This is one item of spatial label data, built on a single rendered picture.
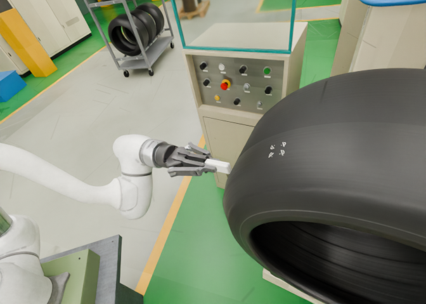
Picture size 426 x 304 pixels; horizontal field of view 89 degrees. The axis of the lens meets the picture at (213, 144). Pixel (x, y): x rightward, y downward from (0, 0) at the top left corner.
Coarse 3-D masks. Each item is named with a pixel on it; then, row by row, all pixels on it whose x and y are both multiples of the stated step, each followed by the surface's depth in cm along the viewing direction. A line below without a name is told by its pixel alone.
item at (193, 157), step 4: (180, 152) 65; (184, 152) 64; (188, 152) 64; (188, 156) 64; (192, 156) 63; (196, 156) 62; (200, 156) 62; (204, 156) 61; (208, 156) 60; (192, 160) 64; (196, 160) 63; (200, 160) 62; (204, 160) 62
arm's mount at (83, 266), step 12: (84, 252) 100; (48, 264) 98; (60, 264) 97; (72, 264) 97; (84, 264) 96; (96, 264) 103; (48, 276) 95; (72, 276) 93; (84, 276) 92; (96, 276) 100; (72, 288) 90; (84, 288) 90; (96, 288) 98; (72, 300) 87; (84, 300) 88
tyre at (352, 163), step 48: (288, 96) 47; (336, 96) 36; (384, 96) 32; (336, 144) 29; (384, 144) 26; (240, 192) 41; (288, 192) 32; (336, 192) 28; (384, 192) 25; (240, 240) 54; (288, 240) 72; (336, 240) 72; (384, 240) 67; (336, 288) 63; (384, 288) 59
